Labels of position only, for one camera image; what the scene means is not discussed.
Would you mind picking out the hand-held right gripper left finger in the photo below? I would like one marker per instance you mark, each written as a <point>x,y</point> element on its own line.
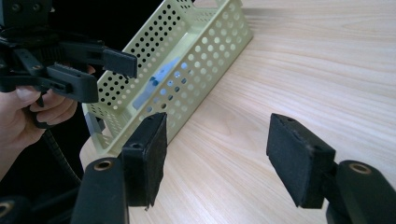
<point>146,158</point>

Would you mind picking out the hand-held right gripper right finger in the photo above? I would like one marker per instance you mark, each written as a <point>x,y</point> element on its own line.
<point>299,161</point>

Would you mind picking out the dotted blue grey glove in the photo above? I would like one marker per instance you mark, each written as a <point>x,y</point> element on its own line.
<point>162,76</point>

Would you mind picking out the pale yellow perforated plastic basket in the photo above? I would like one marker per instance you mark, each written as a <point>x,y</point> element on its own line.
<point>199,53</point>

